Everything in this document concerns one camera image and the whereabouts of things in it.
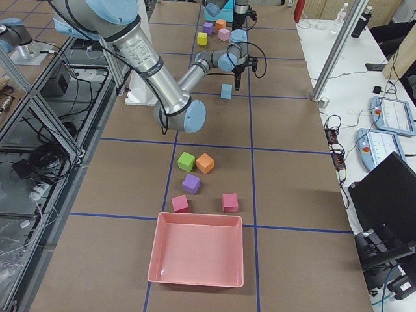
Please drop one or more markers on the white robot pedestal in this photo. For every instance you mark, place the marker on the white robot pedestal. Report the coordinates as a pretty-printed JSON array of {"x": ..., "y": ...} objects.
[{"x": 139, "y": 94}]

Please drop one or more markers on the orange foam block near blue tray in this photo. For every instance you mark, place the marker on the orange foam block near blue tray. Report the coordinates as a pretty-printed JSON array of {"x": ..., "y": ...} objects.
[{"x": 220, "y": 24}]

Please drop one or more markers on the green foam block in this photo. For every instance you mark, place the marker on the green foam block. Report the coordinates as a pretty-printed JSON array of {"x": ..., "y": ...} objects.
[{"x": 186, "y": 162}]

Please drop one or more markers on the light blue foam block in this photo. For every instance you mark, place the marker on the light blue foam block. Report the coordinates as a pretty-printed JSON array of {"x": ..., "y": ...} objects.
[{"x": 226, "y": 91}]

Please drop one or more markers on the yellow foam block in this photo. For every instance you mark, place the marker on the yellow foam block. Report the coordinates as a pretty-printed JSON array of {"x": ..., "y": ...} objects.
[{"x": 202, "y": 39}]

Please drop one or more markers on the black water bottle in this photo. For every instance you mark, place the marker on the black water bottle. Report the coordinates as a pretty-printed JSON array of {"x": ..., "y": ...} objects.
[{"x": 362, "y": 22}]

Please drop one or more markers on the aluminium frame post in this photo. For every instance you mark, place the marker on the aluminium frame post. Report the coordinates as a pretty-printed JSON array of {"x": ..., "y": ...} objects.
[{"x": 337, "y": 48}]

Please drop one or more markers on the teach pendant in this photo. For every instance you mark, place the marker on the teach pendant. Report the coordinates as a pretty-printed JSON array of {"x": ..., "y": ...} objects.
[
  {"x": 392, "y": 115},
  {"x": 375, "y": 145}
]

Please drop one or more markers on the black smartphone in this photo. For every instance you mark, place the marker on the black smartphone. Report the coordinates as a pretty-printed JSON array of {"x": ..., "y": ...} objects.
[{"x": 374, "y": 67}]

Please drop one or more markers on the purple foam block near blue tray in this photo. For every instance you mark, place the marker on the purple foam block near blue tray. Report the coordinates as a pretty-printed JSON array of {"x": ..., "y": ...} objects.
[{"x": 208, "y": 28}]

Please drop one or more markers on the blue plastic tray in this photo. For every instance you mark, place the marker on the blue plastic tray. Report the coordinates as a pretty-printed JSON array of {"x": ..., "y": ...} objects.
[{"x": 224, "y": 14}]

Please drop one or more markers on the black laptop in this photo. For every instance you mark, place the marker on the black laptop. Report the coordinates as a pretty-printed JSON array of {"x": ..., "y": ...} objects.
[{"x": 386, "y": 197}]

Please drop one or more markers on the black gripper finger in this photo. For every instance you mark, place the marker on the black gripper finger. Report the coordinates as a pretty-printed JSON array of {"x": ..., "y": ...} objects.
[
  {"x": 237, "y": 24},
  {"x": 237, "y": 81}
]

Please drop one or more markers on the red foam block left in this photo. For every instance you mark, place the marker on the red foam block left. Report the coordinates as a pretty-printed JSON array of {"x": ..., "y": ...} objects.
[{"x": 180, "y": 204}]

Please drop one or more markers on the teach pendant near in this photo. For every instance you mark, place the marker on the teach pendant near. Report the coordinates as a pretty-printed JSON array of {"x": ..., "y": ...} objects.
[{"x": 375, "y": 145}]

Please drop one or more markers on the teach pendant far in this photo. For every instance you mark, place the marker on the teach pendant far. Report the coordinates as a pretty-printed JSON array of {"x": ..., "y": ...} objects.
[{"x": 392, "y": 115}]

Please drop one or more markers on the purple foam block near pink tray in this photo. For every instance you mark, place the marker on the purple foam block near pink tray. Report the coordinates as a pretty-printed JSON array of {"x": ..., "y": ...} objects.
[{"x": 191, "y": 184}]

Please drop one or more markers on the red foam block right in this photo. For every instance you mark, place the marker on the red foam block right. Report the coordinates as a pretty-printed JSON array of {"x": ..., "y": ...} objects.
[{"x": 230, "y": 203}]

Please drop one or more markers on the red foam block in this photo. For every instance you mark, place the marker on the red foam block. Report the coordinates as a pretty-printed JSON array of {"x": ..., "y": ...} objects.
[
  {"x": 230, "y": 203},
  {"x": 180, "y": 204}
]

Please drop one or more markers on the pink plastic tray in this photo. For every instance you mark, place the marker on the pink plastic tray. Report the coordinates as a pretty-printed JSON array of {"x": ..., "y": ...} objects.
[{"x": 198, "y": 249}]

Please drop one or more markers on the orange foam block near pink tray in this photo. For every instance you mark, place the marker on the orange foam block near pink tray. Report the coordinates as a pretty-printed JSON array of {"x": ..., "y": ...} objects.
[{"x": 205, "y": 163}]

